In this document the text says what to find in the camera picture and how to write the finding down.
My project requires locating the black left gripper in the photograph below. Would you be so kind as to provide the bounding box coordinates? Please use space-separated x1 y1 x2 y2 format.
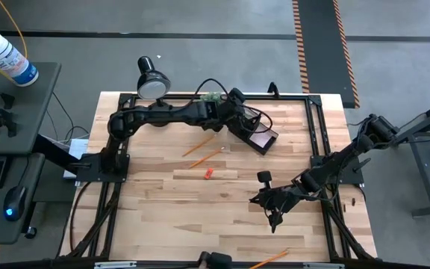
213 87 263 136

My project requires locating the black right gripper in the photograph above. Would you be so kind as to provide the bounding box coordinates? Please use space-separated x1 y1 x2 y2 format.
250 170 302 233

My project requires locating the pink sticky note pad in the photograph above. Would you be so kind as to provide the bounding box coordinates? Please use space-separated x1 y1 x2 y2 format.
248 129 275 149

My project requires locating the yellow pencil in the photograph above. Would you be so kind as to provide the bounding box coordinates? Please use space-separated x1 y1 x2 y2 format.
181 133 219 157
188 146 225 169
248 249 290 269

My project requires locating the black mesh desk organizer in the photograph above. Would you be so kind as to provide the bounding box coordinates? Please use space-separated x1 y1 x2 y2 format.
226 106 280 156

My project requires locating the green artificial potted plant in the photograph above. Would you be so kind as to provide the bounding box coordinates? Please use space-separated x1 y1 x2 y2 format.
199 90 226 104

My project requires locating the black desk lamp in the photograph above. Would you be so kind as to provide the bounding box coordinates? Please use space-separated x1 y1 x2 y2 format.
136 55 174 128

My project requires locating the black orange-striped floor mat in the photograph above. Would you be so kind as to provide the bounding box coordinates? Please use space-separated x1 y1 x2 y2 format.
292 0 361 109

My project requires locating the grey metal stand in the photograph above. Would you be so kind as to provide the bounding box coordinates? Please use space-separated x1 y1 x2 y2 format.
388 95 430 218

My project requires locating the white box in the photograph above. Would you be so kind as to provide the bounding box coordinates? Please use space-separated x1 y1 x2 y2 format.
63 137 90 179

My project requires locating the black side desk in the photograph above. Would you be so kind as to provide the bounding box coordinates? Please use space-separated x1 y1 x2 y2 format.
0 61 62 246

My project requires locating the black computer mouse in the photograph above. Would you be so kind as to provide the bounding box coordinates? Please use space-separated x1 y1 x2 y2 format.
3 185 28 222

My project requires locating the white wipes canister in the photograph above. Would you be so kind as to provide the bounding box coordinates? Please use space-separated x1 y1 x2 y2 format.
0 30 40 87

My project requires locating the black frame bracket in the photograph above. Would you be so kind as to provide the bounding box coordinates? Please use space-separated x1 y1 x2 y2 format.
267 81 281 99

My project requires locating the black aluminium table frame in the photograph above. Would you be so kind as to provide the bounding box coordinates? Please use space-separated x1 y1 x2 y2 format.
56 92 378 262

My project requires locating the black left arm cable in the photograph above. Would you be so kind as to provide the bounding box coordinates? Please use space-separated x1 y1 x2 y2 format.
190 78 238 109

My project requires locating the silver metal bracket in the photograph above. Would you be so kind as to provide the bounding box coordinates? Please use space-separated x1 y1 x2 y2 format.
94 261 137 269
302 262 346 269

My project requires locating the small black bracket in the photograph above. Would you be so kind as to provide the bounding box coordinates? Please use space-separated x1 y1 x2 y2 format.
0 92 16 110

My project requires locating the yellow cable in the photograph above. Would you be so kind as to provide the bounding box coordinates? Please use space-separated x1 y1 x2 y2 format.
0 0 28 81

